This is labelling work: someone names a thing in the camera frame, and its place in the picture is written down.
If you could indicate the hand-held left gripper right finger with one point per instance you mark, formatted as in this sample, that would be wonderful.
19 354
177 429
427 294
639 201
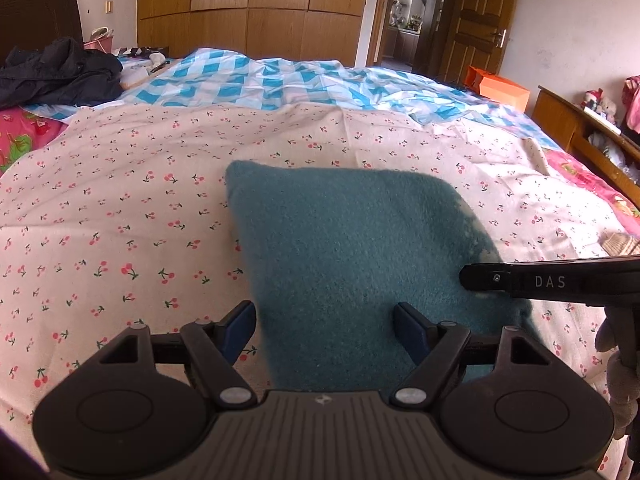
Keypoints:
411 331

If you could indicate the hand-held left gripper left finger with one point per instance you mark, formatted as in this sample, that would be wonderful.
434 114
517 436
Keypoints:
241 329

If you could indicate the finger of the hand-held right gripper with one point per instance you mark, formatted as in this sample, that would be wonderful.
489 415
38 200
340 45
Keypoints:
487 277

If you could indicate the blue sweater with white flowers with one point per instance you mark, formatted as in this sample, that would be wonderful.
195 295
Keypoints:
350 260

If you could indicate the person's right hand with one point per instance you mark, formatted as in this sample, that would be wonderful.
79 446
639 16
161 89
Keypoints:
617 380

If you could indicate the tan woven cloth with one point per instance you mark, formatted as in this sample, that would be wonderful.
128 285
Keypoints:
622 245

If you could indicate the wooden side cabinet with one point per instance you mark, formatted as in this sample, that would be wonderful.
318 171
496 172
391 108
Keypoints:
562 120

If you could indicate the cherry print bed sheet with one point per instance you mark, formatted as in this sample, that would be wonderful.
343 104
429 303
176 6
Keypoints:
125 200

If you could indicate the plush toy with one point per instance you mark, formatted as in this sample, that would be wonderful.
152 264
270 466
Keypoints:
602 105

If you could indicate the orange box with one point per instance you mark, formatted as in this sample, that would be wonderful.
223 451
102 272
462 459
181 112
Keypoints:
500 89

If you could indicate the blue white checkered blanket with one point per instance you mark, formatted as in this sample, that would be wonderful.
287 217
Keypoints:
260 80

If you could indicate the wooden door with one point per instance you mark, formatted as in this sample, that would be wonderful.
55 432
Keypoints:
477 20

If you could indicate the pink cartoon print sheet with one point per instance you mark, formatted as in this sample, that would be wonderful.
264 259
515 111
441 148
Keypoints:
20 137

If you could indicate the dark navy jacket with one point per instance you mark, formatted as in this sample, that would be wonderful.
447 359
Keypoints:
55 72

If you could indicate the pink bag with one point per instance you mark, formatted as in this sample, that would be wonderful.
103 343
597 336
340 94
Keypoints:
100 40

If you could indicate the wooden wardrobe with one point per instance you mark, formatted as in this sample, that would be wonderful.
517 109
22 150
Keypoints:
250 5

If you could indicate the dark wooden headboard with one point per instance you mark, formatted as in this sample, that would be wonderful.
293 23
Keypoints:
40 10

